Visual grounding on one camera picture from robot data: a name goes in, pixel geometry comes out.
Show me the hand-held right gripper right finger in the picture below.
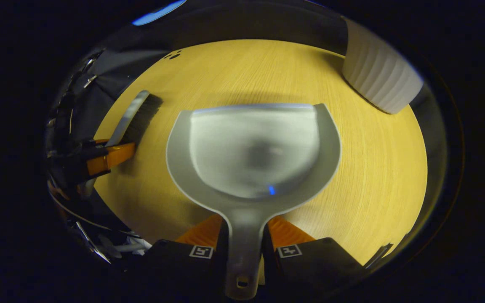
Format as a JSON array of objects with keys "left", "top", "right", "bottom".
[{"left": 264, "top": 215, "right": 365, "bottom": 295}]

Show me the white cable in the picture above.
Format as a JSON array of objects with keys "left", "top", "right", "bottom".
[{"left": 99, "top": 236, "right": 152, "bottom": 257}]

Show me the white ribbed garbage bin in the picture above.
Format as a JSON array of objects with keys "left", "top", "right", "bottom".
[{"left": 341, "top": 16, "right": 424, "bottom": 114}]

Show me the grey dustpan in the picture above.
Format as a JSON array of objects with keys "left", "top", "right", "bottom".
[{"left": 166, "top": 103, "right": 342, "bottom": 300}]

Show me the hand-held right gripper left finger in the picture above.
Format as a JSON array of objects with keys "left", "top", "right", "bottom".
[{"left": 144, "top": 215, "right": 229, "bottom": 295}]

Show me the small white broom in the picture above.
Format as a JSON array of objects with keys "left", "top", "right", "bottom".
[{"left": 76, "top": 90, "right": 164, "bottom": 198}]

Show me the silver metal rod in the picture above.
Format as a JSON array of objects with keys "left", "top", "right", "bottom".
[{"left": 75, "top": 222, "right": 112, "bottom": 264}]

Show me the wooden desktop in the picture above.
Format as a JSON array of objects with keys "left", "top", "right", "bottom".
[{"left": 94, "top": 39, "right": 428, "bottom": 266}]

